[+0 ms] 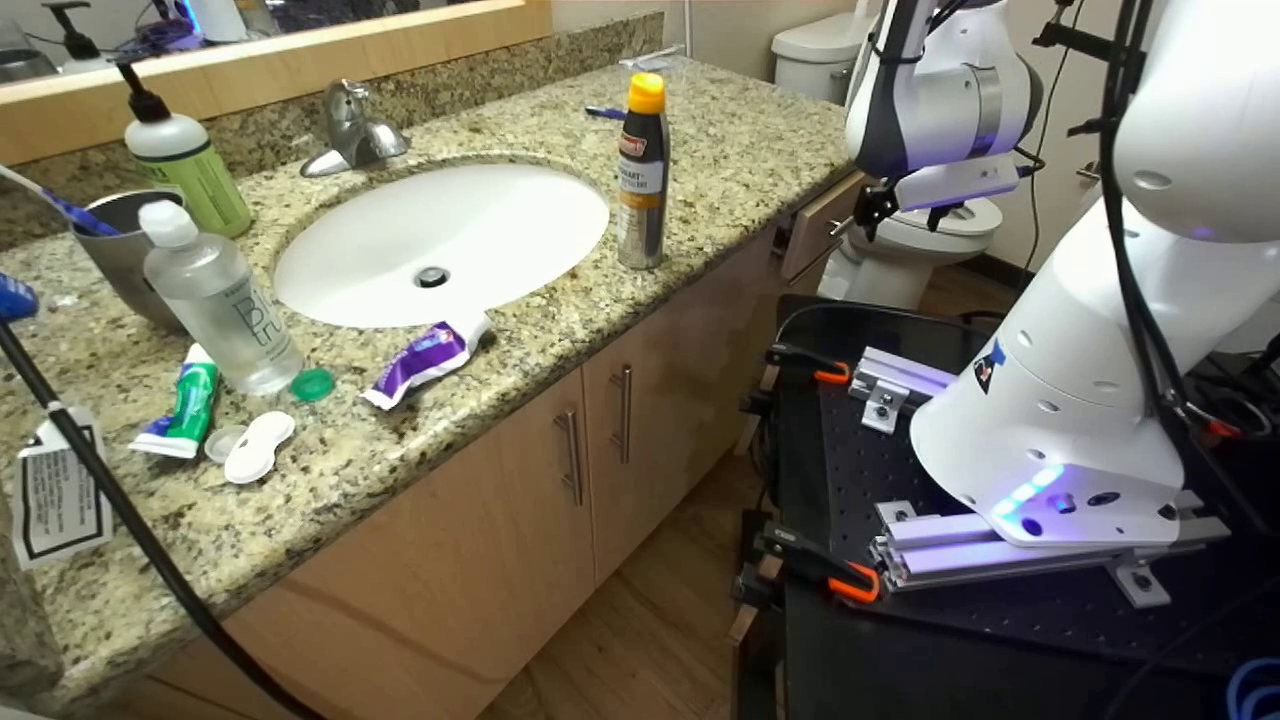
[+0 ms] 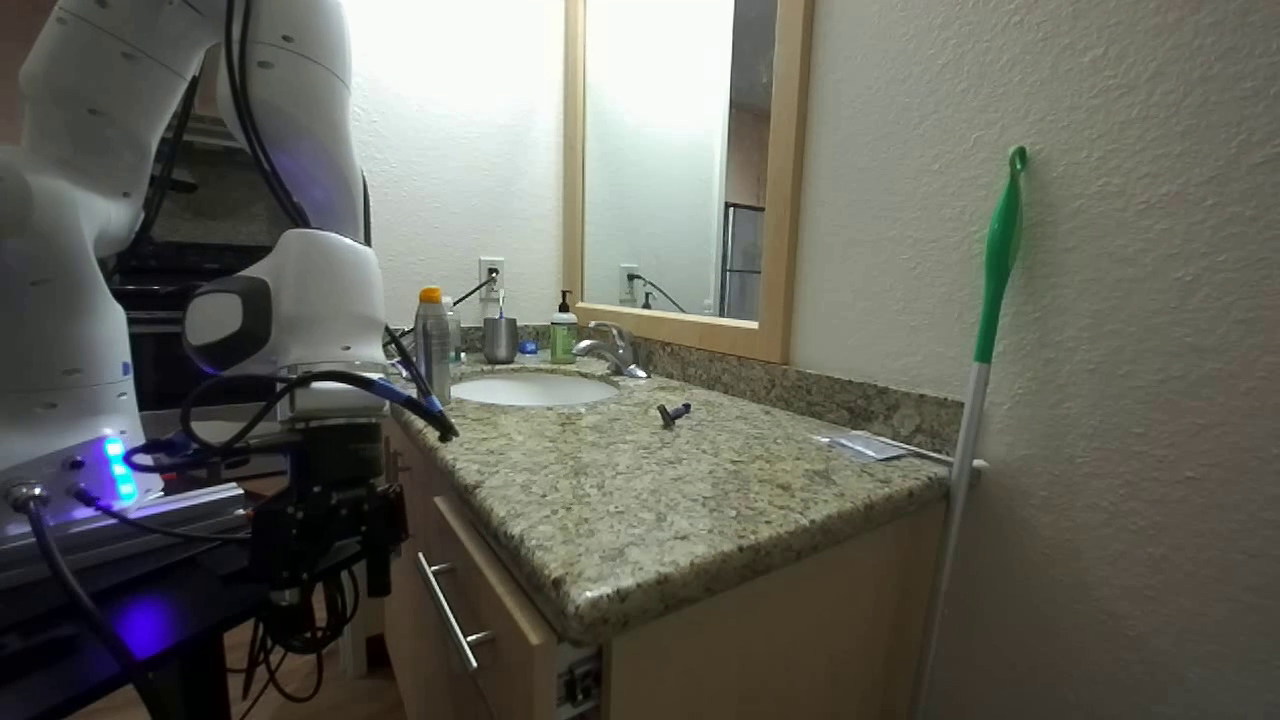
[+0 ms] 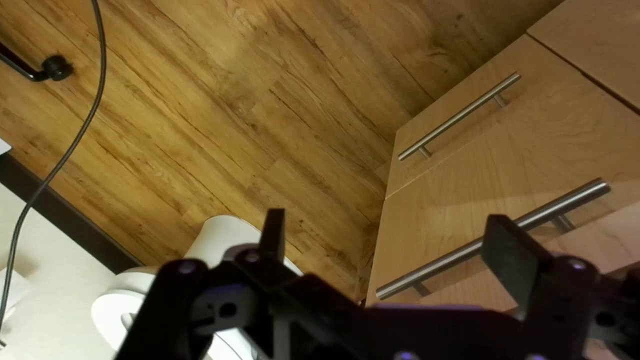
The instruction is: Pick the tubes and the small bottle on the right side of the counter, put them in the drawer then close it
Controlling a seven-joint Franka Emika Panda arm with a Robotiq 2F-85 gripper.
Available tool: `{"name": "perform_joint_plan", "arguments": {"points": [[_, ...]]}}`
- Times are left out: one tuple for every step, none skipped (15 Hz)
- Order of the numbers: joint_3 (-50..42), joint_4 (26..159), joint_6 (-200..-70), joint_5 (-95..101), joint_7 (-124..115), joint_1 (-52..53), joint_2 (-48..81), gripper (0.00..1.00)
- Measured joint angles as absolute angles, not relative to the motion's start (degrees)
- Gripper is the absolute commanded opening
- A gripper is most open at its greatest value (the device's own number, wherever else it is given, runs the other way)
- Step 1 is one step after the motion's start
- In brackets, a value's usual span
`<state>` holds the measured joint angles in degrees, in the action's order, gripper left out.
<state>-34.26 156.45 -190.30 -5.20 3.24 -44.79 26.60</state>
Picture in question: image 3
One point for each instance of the white drawer wooden front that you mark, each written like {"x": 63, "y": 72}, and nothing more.
{"x": 481, "y": 206}

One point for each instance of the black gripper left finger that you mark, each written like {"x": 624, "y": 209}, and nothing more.
{"x": 221, "y": 306}

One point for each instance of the white cylindrical roll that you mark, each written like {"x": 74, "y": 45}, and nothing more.
{"x": 221, "y": 240}

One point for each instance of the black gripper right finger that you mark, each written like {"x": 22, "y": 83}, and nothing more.
{"x": 566, "y": 301}

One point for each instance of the white panel dark edge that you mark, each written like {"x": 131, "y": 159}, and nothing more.
{"x": 53, "y": 292}

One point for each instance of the wooden vanity cabinet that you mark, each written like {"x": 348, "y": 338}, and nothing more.
{"x": 600, "y": 41}

